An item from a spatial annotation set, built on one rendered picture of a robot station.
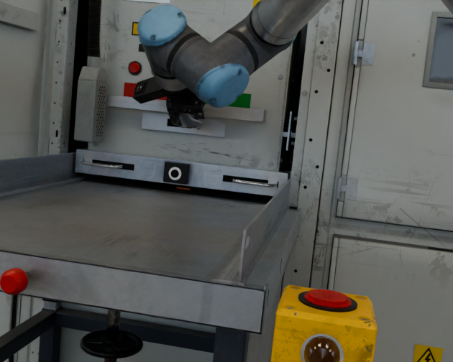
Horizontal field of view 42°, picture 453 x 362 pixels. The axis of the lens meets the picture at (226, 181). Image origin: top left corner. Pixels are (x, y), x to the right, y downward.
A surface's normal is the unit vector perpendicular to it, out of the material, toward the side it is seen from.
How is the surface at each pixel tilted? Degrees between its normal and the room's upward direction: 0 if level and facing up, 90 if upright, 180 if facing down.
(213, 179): 90
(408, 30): 90
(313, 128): 90
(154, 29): 57
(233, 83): 123
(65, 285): 90
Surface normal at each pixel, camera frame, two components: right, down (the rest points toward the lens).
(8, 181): 0.98, 0.11
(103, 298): -0.18, 0.09
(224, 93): 0.64, 0.66
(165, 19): -0.17, -0.47
